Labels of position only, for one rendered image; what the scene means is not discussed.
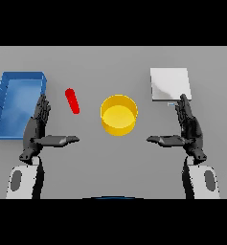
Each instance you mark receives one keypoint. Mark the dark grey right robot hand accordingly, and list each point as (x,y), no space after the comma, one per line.
(191,129)

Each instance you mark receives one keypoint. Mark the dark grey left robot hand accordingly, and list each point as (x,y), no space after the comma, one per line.
(35,129)

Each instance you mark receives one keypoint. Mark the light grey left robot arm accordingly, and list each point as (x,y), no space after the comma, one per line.
(24,180)

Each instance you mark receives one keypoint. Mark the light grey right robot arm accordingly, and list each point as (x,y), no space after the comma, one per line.
(201,180)

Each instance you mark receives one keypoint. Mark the red beaker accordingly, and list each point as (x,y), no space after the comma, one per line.
(72,100)

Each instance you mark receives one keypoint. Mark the pale square measuring scale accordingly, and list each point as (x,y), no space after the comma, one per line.
(170,83)

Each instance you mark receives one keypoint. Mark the yellow bowl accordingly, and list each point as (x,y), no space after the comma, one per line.
(119,115)

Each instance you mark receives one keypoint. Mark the blue tray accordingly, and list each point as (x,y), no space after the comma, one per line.
(17,105)

